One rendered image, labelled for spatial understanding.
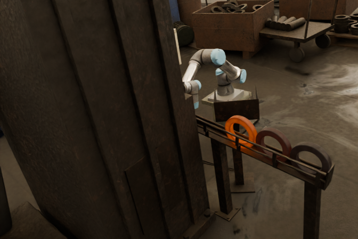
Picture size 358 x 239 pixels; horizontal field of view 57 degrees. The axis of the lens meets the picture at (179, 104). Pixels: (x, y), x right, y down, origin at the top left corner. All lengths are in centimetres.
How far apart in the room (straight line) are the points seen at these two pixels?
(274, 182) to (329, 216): 42
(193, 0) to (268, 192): 415
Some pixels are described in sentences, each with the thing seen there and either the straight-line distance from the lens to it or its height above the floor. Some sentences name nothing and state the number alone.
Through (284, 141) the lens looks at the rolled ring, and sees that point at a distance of 161.
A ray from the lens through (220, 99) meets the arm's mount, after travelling 283.
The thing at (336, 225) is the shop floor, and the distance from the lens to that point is 224.
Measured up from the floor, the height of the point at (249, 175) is 1.
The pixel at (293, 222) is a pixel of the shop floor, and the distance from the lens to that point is 221.
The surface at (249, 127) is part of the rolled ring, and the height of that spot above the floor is 74.
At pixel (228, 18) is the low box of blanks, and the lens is 450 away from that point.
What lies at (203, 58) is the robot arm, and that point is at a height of 80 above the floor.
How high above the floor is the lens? 164
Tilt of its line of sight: 27 degrees down
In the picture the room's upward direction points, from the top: 10 degrees counter-clockwise
